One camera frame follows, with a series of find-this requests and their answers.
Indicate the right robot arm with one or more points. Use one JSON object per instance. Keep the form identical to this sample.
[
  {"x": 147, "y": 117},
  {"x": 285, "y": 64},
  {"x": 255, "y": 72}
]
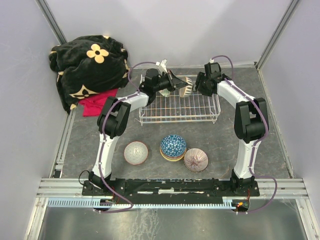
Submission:
[{"x": 251, "y": 124}]

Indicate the red cloth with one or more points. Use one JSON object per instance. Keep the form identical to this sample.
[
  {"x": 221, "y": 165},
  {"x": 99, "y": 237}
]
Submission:
[{"x": 93, "y": 105}]

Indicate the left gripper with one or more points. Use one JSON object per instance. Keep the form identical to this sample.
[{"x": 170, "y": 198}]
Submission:
[{"x": 175, "y": 82}]

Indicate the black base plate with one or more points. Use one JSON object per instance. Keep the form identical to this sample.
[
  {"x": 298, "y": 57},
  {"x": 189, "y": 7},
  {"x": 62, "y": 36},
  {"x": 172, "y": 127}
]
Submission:
[{"x": 169, "y": 191}]

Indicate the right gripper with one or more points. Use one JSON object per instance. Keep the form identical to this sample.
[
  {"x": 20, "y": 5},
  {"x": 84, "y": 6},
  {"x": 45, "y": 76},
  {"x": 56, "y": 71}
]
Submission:
[{"x": 200, "y": 77}]

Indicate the black floral fleece blanket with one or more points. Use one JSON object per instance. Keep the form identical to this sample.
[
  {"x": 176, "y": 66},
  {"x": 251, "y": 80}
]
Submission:
[{"x": 87, "y": 66}]

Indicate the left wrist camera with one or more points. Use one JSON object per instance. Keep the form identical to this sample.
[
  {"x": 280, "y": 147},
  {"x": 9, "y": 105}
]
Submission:
[{"x": 162, "y": 66}]

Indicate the grey geometric patterned bowl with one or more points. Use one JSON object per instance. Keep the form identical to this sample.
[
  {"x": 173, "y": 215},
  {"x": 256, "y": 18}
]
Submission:
[{"x": 136, "y": 153}]

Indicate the purple striped bowl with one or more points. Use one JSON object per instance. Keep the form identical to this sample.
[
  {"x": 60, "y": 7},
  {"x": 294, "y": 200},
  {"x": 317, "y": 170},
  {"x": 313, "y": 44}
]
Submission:
[{"x": 196, "y": 160}]

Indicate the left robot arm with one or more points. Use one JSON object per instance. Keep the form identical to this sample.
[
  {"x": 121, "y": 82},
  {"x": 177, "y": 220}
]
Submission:
[{"x": 113, "y": 119}]

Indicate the blue triangle patterned bowl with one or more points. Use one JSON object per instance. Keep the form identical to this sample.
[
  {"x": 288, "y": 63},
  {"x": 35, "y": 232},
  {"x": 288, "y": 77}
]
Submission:
[{"x": 173, "y": 145}]

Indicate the white wire dish rack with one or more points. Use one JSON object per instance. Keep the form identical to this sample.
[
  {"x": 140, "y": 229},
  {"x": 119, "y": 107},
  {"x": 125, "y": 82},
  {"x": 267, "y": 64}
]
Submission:
[{"x": 176, "y": 109}]

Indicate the aluminium frame rail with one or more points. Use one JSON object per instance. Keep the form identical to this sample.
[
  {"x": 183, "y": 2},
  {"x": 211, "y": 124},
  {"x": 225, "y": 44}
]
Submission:
[{"x": 67, "y": 192}]

